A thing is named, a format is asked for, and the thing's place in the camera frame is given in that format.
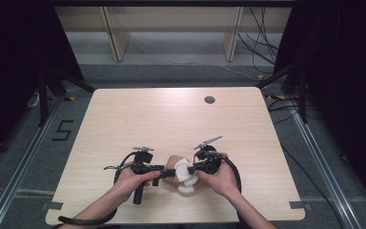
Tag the dark round table grommet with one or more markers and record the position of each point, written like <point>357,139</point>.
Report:
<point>209,99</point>

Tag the yellow tape piece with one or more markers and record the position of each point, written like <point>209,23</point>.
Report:
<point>260,77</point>
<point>71,98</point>
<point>278,96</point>

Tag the person's right hand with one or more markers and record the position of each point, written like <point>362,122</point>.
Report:
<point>224,183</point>

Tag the pale wooden shelf unit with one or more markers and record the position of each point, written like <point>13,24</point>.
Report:
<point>171,22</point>

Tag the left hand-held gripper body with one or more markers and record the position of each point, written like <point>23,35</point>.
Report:
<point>141,162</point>

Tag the black curtain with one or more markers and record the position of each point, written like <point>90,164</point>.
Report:
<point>346,79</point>
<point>12,63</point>

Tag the person's left hand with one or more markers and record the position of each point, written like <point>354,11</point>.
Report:
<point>128,184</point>

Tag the black tape patch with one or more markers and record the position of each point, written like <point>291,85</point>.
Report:
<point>53,205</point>
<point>298,205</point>

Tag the black metal stand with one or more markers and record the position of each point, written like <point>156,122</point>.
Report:
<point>302,95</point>
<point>43,95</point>

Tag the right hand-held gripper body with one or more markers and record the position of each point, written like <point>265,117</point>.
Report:
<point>208,162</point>

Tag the brown sock with label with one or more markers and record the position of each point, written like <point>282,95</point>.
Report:
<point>173,161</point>

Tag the metal floor rail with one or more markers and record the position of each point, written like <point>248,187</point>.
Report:
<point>327,178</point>
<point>22,165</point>

